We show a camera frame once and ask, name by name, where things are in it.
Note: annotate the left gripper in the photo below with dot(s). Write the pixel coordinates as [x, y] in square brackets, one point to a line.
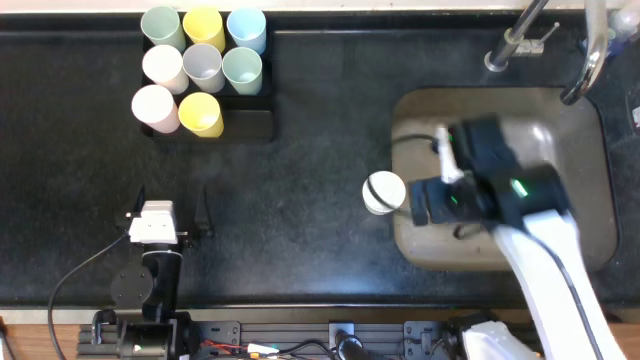
[121, 221]

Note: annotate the yellow cup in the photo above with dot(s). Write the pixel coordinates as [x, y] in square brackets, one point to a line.
[202, 25]
[200, 114]

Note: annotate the pink cup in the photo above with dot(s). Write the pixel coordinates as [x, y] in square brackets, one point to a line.
[155, 107]

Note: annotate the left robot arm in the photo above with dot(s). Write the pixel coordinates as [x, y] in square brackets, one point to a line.
[160, 280]

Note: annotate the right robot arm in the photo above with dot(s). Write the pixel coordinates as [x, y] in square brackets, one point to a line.
[550, 280]

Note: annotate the black tray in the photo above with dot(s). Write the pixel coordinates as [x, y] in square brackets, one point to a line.
[250, 125]

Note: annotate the white cup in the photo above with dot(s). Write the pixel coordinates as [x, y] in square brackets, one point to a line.
[162, 65]
[387, 185]

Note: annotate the grey cup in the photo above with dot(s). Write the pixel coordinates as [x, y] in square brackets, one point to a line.
[202, 65]

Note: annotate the green cup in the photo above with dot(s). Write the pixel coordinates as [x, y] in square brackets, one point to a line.
[161, 25]
[242, 69]

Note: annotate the blue cup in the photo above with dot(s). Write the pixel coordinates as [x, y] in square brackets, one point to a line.
[246, 27]

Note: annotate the steel sink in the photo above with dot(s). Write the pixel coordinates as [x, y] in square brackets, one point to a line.
[585, 140]

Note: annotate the steel tap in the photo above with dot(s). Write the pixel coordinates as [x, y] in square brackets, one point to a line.
[597, 50]

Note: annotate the blue soap bottle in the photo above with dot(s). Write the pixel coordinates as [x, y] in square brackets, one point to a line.
[625, 22]

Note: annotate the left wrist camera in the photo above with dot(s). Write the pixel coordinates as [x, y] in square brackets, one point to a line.
[153, 222]

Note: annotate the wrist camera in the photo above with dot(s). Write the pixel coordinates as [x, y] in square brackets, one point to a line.
[448, 160]
[153, 222]

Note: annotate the mounting rail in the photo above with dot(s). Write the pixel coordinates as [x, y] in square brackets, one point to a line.
[300, 337]

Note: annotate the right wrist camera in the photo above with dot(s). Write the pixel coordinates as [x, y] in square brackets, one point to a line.
[448, 160]

